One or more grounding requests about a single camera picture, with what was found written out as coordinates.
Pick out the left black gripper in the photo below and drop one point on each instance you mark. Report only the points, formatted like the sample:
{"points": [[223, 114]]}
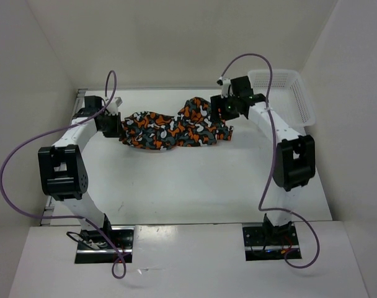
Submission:
{"points": [[116, 132]]}

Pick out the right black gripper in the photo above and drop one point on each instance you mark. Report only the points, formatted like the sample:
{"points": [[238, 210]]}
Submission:
{"points": [[217, 102]]}

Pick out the orange camouflage shorts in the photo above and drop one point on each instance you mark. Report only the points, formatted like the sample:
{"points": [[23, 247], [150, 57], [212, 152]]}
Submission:
{"points": [[190, 127]]}

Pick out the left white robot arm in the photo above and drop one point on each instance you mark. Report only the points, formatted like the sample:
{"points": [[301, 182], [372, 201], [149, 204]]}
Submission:
{"points": [[63, 173]]}

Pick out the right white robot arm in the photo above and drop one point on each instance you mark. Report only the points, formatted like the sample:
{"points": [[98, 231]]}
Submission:
{"points": [[293, 156]]}

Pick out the white plastic basket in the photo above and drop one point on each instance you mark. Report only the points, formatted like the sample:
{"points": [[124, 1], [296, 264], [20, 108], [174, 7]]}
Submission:
{"points": [[289, 98]]}

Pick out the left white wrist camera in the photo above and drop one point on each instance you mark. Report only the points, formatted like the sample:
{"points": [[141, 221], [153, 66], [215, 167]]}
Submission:
{"points": [[113, 105]]}

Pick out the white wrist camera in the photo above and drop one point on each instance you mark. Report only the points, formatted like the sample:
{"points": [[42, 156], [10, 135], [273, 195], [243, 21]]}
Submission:
{"points": [[225, 84], [113, 105]]}

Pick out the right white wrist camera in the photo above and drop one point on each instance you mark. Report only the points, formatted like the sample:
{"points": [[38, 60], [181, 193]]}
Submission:
{"points": [[225, 84]]}

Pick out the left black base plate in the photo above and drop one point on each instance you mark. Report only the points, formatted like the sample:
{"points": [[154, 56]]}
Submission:
{"points": [[123, 242]]}

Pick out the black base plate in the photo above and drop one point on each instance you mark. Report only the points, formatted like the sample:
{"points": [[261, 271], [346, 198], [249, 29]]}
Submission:
{"points": [[258, 247], [123, 242]]}

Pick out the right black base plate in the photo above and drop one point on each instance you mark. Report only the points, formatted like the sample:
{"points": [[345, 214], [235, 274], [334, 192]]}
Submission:
{"points": [[258, 247]]}

